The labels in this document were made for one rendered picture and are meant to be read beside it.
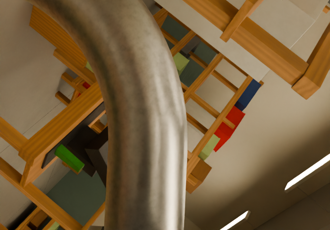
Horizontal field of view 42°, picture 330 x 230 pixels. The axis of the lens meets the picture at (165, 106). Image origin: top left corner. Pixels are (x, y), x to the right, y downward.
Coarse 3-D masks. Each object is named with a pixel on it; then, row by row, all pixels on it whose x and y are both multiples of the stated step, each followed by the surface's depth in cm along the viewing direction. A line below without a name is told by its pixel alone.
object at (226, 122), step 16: (160, 16) 689; (192, 32) 690; (176, 48) 655; (192, 48) 684; (176, 64) 648; (64, 80) 556; (80, 80) 553; (224, 80) 728; (64, 96) 587; (192, 96) 620; (240, 96) 663; (208, 112) 622; (224, 112) 620; (240, 112) 644; (96, 128) 582; (224, 128) 611; (208, 144) 584; (192, 176) 542
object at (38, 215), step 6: (36, 210) 984; (42, 210) 1001; (30, 216) 972; (36, 216) 988; (42, 216) 993; (48, 216) 1038; (24, 222) 959; (30, 222) 978; (36, 222) 981; (42, 222) 995; (54, 222) 989; (18, 228) 948; (24, 228) 963; (30, 228) 1000; (36, 228) 980; (48, 228) 977; (54, 228) 985
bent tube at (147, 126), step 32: (32, 0) 16; (64, 0) 15; (96, 0) 15; (128, 0) 15; (96, 32) 15; (128, 32) 15; (160, 32) 16; (96, 64) 16; (128, 64) 15; (160, 64) 15; (128, 96) 15; (160, 96) 15; (128, 128) 15; (160, 128) 15; (128, 160) 15; (160, 160) 15; (128, 192) 15; (160, 192) 15; (128, 224) 15; (160, 224) 15
